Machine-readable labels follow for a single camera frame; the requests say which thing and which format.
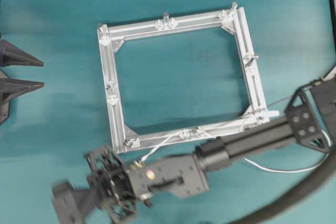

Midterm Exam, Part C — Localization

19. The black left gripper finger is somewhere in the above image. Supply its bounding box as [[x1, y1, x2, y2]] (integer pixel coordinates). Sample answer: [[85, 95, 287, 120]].
[[1, 71, 45, 124], [1, 38, 44, 67]]

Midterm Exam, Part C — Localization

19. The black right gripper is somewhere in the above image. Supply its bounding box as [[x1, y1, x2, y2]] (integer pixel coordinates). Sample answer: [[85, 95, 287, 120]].
[[83, 144, 141, 221]]

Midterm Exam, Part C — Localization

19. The white ethernet cable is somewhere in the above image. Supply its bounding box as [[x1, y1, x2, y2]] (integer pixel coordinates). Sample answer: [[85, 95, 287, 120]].
[[141, 95, 331, 174]]

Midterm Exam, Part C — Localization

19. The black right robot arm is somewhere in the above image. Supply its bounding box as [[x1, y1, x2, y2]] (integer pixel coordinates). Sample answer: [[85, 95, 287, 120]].
[[80, 87, 335, 223]]

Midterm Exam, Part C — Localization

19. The silver pin far middle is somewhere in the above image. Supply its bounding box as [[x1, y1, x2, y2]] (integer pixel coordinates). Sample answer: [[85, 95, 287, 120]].
[[163, 12, 169, 29]]

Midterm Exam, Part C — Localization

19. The silver pin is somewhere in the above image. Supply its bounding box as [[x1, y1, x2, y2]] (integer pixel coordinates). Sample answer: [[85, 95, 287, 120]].
[[244, 54, 259, 67], [163, 12, 169, 29]]

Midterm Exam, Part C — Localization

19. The silver pin right side middle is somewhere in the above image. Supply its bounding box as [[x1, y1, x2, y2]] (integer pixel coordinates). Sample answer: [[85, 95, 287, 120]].
[[244, 54, 259, 67]]

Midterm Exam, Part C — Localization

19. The silver pin far-right corner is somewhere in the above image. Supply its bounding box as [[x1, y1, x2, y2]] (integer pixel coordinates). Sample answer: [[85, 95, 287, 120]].
[[229, 2, 238, 16]]

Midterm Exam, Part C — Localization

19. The black corrugated cable hose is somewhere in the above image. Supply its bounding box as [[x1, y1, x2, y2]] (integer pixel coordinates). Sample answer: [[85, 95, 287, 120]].
[[230, 147, 336, 224]]

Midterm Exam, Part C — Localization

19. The aluminium extrusion frame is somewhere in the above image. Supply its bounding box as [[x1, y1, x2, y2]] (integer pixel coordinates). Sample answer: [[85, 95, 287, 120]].
[[97, 6, 279, 153]]

